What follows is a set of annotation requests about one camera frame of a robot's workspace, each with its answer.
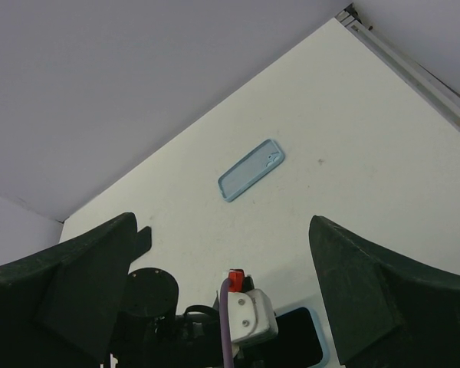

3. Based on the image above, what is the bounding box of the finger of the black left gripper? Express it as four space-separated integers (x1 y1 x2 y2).
131 226 152 262

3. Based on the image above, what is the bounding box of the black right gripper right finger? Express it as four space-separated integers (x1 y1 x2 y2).
309 215 460 367

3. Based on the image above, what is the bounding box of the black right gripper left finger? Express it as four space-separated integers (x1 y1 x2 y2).
0 212 137 367

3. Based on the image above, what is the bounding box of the light blue phone case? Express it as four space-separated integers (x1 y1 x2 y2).
218 139 285 202
301 306 330 368

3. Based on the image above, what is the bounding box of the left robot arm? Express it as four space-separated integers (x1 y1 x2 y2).
103 268 224 367

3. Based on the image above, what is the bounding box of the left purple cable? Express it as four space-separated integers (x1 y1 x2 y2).
218 278 237 368

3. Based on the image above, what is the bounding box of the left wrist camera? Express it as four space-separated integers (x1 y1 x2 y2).
223 268 278 347

